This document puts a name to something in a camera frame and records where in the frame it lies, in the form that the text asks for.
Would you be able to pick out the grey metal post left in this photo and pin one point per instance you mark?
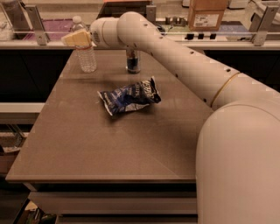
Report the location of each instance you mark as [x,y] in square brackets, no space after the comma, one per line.
[37,24]

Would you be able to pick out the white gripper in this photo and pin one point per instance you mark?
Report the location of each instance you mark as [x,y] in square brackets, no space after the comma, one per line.
[95,32]

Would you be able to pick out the purple mat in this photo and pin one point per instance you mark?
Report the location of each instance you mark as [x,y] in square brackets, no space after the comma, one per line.
[54,29]

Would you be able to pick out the grey metal post centre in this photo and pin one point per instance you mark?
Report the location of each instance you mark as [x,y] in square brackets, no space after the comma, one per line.
[151,13]

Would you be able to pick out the grey table base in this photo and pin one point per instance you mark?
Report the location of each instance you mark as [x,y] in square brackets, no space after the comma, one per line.
[119,201]

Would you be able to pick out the clear plastic water bottle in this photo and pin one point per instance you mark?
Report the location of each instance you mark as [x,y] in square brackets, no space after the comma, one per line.
[85,50]

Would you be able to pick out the grey metal post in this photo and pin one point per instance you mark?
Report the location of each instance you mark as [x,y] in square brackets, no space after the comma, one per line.
[37,24]
[262,30]
[151,13]

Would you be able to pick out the silver blue energy drink can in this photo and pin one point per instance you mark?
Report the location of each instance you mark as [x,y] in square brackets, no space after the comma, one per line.
[133,61]

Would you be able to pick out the grey metal post right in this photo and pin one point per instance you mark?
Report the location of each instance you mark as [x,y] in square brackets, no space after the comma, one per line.
[262,30]

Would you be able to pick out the blue crumpled chip bag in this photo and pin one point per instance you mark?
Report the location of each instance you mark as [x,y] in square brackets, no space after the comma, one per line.
[130,98]

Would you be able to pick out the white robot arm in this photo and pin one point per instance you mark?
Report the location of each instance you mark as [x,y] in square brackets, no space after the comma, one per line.
[238,151]

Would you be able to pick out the dark open tray box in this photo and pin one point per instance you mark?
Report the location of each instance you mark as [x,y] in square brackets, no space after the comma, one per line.
[114,9]

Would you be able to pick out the cardboard box with label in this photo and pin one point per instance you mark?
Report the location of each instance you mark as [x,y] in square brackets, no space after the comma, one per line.
[206,15]

